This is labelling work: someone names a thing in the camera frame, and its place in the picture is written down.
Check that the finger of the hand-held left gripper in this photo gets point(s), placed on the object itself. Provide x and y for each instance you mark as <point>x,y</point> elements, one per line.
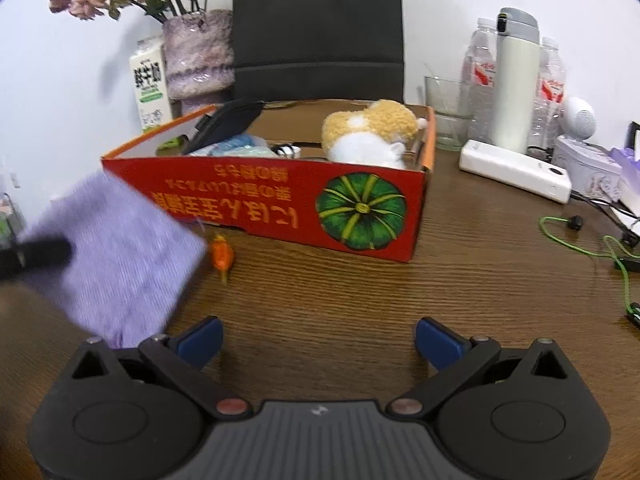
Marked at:
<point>35,256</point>

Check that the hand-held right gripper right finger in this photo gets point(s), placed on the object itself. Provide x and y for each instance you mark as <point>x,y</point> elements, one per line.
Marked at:
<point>437,342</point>

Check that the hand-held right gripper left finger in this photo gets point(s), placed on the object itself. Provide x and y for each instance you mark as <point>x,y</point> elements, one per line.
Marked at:
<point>202,342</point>

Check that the purple cloth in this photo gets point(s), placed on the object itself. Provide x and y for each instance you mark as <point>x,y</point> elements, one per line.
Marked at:
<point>125,260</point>

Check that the red cardboard box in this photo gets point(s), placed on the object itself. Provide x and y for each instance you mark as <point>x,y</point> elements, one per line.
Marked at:
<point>280,200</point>

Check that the navy zip pouch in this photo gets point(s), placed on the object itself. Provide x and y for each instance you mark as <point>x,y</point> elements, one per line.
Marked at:
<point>225,122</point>

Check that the white yellow plush toy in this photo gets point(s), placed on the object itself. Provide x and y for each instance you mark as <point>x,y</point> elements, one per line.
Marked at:
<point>360,135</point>

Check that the wooden desktop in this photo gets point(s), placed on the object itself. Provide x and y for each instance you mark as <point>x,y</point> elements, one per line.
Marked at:
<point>320,305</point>

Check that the metal storage rack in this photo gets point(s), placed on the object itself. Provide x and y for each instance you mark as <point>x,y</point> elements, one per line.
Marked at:
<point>7,220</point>

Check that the small orange toy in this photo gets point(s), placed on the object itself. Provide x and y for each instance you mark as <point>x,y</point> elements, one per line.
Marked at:
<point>221,256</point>

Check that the small green item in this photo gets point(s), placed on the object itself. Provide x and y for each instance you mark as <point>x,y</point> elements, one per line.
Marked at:
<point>171,143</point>

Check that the white power bank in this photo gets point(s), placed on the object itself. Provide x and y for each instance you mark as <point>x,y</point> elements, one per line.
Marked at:
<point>515,170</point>

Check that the light blue packet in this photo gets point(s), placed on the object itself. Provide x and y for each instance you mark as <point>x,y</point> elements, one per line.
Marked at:
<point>235,144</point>

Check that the white milk carton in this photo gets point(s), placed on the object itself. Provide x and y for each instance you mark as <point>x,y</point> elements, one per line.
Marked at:
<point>149,85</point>

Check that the clear glass cup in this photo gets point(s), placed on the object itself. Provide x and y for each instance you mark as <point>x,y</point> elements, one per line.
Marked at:
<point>447,115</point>

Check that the white printed tin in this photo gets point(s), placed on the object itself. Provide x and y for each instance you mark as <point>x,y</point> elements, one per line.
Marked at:
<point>587,167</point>

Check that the purple vase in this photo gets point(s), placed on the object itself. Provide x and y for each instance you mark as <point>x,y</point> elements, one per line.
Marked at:
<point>200,55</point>

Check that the white round speaker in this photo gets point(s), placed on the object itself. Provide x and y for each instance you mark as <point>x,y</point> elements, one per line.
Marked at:
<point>578,117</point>

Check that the white thermos flask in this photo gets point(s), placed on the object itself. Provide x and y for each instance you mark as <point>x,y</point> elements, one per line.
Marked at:
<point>512,85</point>

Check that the black device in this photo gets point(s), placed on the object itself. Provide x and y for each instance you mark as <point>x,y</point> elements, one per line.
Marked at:
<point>634,140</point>

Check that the black paper bag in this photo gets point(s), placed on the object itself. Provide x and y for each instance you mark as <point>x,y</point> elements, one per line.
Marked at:
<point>317,25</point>

